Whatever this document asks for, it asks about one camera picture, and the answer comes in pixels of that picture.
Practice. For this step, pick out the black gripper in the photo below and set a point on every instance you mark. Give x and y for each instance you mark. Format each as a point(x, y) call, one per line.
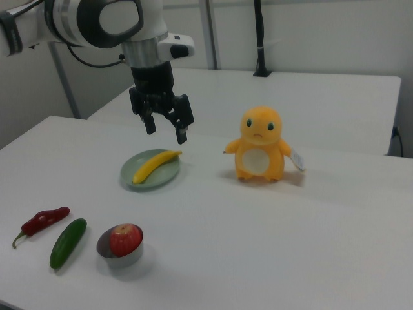
point(151, 84)

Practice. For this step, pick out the red chili pepper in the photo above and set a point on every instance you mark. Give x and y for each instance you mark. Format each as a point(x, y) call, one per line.
point(45, 220)

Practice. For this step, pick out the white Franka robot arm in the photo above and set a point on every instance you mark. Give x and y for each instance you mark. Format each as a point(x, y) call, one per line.
point(80, 22)

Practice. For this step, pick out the green plastic plate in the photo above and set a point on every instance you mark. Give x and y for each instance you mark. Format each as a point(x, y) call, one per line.
point(161, 174)

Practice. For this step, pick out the yellow banana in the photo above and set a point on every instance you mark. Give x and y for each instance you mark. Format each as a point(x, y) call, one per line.
point(153, 164)

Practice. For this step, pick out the orange plush toy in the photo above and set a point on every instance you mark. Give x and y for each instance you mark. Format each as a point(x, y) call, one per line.
point(258, 145)

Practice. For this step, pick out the red apple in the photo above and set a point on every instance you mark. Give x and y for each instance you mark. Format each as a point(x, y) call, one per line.
point(124, 240)

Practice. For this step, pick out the red tomato in bowl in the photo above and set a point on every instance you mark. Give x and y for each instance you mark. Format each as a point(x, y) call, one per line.
point(129, 261)

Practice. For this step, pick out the white plush toy tag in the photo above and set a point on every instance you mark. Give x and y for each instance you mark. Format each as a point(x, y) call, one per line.
point(298, 160)

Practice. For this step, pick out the green cucumber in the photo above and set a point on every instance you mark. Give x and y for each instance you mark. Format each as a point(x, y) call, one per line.
point(68, 243)

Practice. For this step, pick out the black camera stand pole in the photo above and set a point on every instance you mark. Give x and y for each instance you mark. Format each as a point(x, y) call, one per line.
point(260, 38)

